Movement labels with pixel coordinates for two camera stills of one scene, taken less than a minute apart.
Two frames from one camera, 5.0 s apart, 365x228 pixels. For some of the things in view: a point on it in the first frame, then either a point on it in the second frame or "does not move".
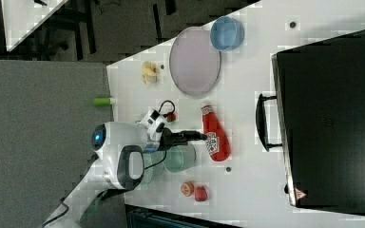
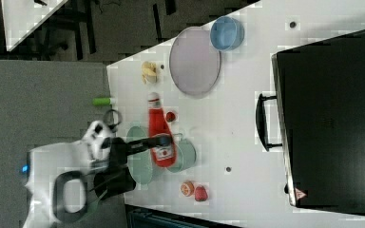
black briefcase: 328,117 does not move
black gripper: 169,139 -> 117,179
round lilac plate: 195,62 does not move
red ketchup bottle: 218,141 -> 159,125
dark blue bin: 146,217 does not move
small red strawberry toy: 170,117 does not move
